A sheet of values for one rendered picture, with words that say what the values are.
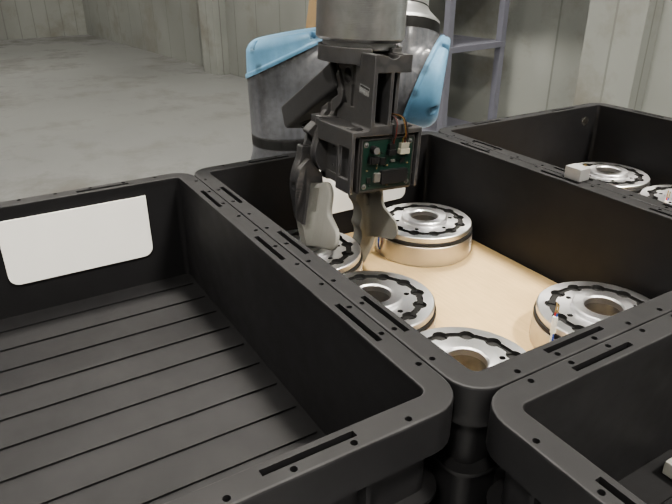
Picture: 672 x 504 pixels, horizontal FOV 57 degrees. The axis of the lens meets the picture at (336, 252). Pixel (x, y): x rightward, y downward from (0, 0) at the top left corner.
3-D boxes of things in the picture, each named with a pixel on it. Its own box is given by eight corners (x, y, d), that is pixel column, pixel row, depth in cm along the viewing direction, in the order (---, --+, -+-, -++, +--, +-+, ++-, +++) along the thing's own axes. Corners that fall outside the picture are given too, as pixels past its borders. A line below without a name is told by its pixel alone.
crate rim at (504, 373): (190, 193, 61) (188, 170, 60) (430, 148, 75) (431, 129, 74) (467, 438, 30) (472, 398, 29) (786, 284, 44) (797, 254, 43)
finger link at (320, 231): (314, 291, 55) (336, 192, 53) (284, 266, 60) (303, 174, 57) (343, 290, 57) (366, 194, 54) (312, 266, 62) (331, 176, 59)
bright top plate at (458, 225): (361, 214, 69) (361, 209, 69) (438, 202, 73) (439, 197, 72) (405, 250, 61) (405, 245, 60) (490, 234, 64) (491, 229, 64)
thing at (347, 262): (240, 246, 62) (239, 241, 61) (327, 226, 66) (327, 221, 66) (285, 289, 54) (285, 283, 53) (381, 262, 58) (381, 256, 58)
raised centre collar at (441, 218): (392, 215, 68) (392, 210, 67) (431, 209, 69) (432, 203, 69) (415, 232, 64) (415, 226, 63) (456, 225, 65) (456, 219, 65)
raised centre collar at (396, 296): (332, 293, 52) (332, 287, 52) (381, 280, 54) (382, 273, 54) (363, 321, 48) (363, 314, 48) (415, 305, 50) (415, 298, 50)
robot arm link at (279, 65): (262, 121, 92) (255, 24, 87) (351, 121, 91) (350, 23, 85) (239, 140, 82) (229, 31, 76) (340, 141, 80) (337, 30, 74)
